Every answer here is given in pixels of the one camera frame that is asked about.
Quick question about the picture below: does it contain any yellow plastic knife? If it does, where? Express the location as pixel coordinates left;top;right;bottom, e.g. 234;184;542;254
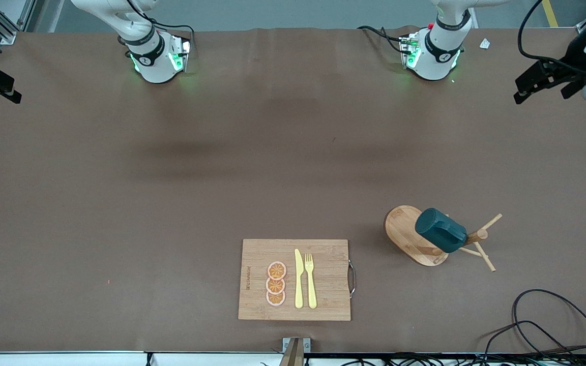
294;249;304;309

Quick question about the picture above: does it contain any brown table mat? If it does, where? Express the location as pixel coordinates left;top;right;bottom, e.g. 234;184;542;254
0;25;586;354

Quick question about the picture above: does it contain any wooden mug rack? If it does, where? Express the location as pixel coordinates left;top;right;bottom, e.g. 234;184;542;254
385;205;503;272

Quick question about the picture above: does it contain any metal bracket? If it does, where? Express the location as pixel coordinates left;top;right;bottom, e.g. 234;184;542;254
279;337;311;366

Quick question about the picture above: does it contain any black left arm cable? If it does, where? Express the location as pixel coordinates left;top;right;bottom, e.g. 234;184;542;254
518;0;586;66

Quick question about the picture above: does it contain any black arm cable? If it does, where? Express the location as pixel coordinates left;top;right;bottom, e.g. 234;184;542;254
518;0;586;66
128;0;195;49

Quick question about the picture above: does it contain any black left base cable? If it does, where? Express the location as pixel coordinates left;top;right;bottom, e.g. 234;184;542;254
358;25;406;54

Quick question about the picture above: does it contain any yellow plastic fork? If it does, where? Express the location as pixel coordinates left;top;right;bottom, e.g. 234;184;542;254
305;253;318;310

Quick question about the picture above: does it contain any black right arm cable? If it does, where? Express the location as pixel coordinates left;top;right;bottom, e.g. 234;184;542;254
128;0;195;49

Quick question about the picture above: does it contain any dark green cup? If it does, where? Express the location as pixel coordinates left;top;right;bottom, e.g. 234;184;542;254
415;207;468;254

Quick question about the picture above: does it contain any bamboo cutting board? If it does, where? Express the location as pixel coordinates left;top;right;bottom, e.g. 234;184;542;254
238;239;357;322

